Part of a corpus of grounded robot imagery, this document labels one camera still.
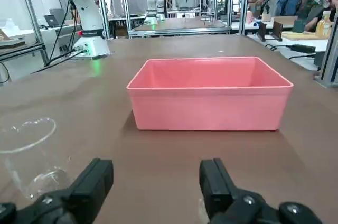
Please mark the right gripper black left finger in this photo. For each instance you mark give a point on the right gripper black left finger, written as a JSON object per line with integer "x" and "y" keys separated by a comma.
{"x": 89, "y": 189}

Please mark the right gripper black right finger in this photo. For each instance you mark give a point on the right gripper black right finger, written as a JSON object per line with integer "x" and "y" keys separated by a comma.
{"x": 219, "y": 189}

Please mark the large glass beaker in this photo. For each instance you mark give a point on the large glass beaker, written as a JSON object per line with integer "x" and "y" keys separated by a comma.
{"x": 47, "y": 179}

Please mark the pink plastic container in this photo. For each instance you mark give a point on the pink plastic container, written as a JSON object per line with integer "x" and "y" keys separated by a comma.
{"x": 206, "y": 107}

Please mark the dark wooden bookend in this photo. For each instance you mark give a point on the dark wooden bookend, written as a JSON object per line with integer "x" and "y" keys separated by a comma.
{"x": 262, "y": 32}
{"x": 277, "y": 31}

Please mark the small black power adapter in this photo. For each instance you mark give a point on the small black power adapter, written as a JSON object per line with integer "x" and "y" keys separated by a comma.
{"x": 301, "y": 48}

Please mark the grey laptop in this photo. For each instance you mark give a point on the grey laptop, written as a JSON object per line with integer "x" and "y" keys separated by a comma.
{"x": 52, "y": 20}

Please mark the orange juice bottle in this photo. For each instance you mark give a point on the orange juice bottle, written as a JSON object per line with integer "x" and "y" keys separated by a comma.
{"x": 324, "y": 26}

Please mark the aluminium frame post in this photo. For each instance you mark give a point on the aluminium frame post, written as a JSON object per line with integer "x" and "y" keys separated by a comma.
{"x": 33, "y": 15}
{"x": 331, "y": 57}

